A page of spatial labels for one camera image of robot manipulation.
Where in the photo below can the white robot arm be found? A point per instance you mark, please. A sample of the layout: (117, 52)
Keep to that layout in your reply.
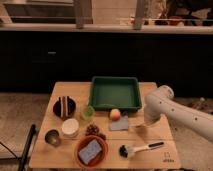
(160, 101)

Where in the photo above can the green plastic tray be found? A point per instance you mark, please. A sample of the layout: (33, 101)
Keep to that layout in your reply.
(122, 93)

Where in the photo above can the orange round fruit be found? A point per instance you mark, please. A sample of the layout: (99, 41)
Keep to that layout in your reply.
(114, 114)

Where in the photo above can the green plastic cup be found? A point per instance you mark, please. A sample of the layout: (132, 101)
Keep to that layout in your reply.
(87, 113)

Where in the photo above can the grey folded cloth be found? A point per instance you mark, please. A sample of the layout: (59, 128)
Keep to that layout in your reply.
(119, 125)

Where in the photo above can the brown striped block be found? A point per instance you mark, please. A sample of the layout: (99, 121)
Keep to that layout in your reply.
(64, 102)

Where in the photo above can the dark round bowl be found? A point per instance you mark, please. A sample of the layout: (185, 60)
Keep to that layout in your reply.
(57, 108)

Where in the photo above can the white round container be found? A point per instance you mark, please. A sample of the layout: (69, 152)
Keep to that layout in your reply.
(70, 127)

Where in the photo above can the terracotta orange bowl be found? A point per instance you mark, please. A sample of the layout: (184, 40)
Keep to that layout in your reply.
(98, 159)

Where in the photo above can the blue sponge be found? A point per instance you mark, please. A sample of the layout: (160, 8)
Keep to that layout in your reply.
(90, 151)

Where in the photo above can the black and white dish brush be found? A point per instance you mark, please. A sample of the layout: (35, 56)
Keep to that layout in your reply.
(130, 151)

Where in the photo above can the small metal cup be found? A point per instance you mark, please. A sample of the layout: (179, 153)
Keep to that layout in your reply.
(52, 137)

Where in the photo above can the black chair frame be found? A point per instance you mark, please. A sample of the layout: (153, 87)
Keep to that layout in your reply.
(24, 155)

